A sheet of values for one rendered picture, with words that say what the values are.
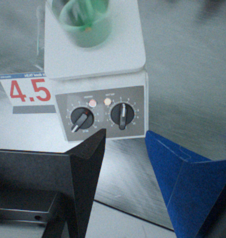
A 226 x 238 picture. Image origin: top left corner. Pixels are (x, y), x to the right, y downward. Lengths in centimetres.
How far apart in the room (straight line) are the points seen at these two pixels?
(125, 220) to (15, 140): 24
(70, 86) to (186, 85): 20
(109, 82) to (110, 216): 21
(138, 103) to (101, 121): 6
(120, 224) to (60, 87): 23
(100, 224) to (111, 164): 10
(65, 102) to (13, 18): 28
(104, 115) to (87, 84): 5
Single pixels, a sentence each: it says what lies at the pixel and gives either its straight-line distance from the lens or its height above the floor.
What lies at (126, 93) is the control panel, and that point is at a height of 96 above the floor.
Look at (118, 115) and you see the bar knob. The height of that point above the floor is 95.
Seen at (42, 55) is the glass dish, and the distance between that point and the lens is 31.
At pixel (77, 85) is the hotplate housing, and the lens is 17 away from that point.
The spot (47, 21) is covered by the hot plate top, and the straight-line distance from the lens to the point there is 21.
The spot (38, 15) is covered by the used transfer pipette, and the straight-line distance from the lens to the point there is 35.
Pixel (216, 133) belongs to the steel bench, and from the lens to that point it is 27.
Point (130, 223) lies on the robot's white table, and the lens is 26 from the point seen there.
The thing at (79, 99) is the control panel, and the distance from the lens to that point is 17.
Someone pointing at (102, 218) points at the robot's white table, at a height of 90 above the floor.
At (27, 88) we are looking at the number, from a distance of 26.
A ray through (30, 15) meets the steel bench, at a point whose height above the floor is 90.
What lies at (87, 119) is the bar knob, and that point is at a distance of 17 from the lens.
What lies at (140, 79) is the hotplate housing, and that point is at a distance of 17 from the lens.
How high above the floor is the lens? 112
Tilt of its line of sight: 82 degrees down
